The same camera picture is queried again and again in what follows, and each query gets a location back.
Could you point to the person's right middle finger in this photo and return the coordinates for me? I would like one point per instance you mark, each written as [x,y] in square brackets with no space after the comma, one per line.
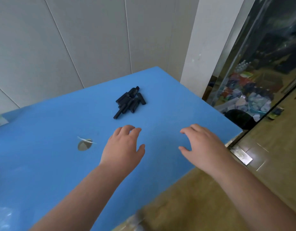
[197,127]

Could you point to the black round stool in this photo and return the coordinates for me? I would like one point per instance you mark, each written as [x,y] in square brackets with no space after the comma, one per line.
[240,119]

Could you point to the glass door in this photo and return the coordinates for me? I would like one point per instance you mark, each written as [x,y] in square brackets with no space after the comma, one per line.
[263,57]

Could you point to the heap of colourful packets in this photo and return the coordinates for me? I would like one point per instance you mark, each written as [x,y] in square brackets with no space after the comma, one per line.
[246,93]

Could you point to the person's right hand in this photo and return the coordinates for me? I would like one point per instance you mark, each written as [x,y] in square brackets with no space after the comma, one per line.
[206,151]

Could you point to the metal door floor hinge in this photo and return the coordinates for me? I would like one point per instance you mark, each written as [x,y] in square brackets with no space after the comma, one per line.
[241,155]

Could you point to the person's right forearm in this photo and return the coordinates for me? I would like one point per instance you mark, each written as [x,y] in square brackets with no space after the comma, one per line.
[253,199]

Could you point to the person's right thumb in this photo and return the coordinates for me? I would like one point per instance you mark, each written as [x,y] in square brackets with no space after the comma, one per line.
[185,151]

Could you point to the blue foam table cover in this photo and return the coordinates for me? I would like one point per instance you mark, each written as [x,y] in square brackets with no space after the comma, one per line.
[54,146]

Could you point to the clear plastic wrap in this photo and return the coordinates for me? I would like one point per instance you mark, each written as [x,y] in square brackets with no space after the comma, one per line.
[2,218]

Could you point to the person's left forearm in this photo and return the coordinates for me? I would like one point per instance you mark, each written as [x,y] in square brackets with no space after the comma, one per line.
[85,199]

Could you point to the person's left hand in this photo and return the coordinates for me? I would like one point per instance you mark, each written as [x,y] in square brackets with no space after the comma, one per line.
[120,153]

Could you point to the person's left thumb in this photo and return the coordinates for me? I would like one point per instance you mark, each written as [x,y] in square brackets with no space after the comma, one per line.
[140,151]

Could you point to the pile of black tubes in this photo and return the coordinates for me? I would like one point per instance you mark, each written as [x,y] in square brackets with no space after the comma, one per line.
[129,101]

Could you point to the person's left middle finger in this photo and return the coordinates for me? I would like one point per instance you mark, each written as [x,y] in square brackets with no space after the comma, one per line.
[126,128]

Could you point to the small green packet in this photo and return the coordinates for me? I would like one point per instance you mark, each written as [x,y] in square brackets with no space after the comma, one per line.
[275,113]

